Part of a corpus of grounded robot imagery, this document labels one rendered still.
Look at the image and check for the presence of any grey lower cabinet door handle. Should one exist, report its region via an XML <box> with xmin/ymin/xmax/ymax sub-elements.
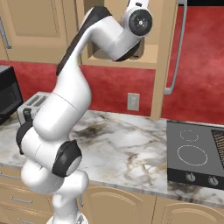
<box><xmin>76</xmin><ymin>194</ymin><xmax>86</xmax><ymax>208</ymax></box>

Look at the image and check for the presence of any black electric hob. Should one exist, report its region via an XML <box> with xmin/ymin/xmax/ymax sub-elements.
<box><xmin>166</xmin><ymin>120</ymin><xmax>224</xmax><ymax>191</ymax></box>

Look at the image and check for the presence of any grey wall outlet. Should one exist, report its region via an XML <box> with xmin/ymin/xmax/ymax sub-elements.
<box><xmin>127</xmin><ymin>92</ymin><xmax>141</xmax><ymax>112</ymax></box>

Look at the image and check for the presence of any silver toaster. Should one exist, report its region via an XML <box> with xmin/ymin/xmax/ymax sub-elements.
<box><xmin>17</xmin><ymin>91</ymin><xmax>53</xmax><ymax>127</ymax></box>

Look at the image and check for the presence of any tan open cabinet door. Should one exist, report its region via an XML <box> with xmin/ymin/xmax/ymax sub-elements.
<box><xmin>150</xmin><ymin>0</ymin><xmax>179</xmax><ymax>120</ymax></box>

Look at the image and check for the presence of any black microwave oven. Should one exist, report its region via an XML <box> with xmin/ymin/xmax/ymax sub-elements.
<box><xmin>0</xmin><ymin>65</ymin><xmax>25</xmax><ymax>126</ymax></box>

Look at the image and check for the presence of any tan open upper cabinet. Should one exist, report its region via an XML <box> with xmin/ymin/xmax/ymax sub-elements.
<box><xmin>76</xmin><ymin>0</ymin><xmax>161</xmax><ymax>70</ymax></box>

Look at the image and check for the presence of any tan lower cabinet door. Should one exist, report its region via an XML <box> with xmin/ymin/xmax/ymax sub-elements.
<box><xmin>151</xmin><ymin>196</ymin><xmax>224</xmax><ymax>224</ymax></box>
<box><xmin>82</xmin><ymin>183</ymin><xmax>158</xmax><ymax>224</ymax></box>

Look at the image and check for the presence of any tan drawer front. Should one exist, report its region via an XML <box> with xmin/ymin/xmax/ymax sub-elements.
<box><xmin>0</xmin><ymin>186</ymin><xmax>56</xmax><ymax>217</ymax></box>
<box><xmin>0</xmin><ymin>205</ymin><xmax>57</xmax><ymax>224</ymax></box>
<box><xmin>0</xmin><ymin>165</ymin><xmax>30</xmax><ymax>193</ymax></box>

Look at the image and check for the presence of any tan closed upper cabinet door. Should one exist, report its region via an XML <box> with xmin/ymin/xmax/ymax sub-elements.
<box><xmin>0</xmin><ymin>0</ymin><xmax>79</xmax><ymax>65</ymax></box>

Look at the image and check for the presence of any grey drawer handle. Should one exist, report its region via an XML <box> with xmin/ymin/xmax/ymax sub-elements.
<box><xmin>17</xmin><ymin>217</ymin><xmax>37</xmax><ymax>224</ymax></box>
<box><xmin>10</xmin><ymin>195</ymin><xmax>34</xmax><ymax>205</ymax></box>
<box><xmin>0</xmin><ymin>171</ymin><xmax>22</xmax><ymax>180</ymax></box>

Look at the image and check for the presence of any grey upper cabinet door handle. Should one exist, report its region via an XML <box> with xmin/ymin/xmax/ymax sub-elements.
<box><xmin>0</xmin><ymin>17</ymin><xmax>13</xmax><ymax>50</ymax></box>

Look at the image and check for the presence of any black range hood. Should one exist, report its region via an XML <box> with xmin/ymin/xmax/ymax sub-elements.
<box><xmin>186</xmin><ymin>0</ymin><xmax>224</xmax><ymax>7</ymax></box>

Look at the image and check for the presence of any long grey cabinet door handle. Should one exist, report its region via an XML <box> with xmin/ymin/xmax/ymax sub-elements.
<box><xmin>164</xmin><ymin>0</ymin><xmax>188</xmax><ymax>96</ymax></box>

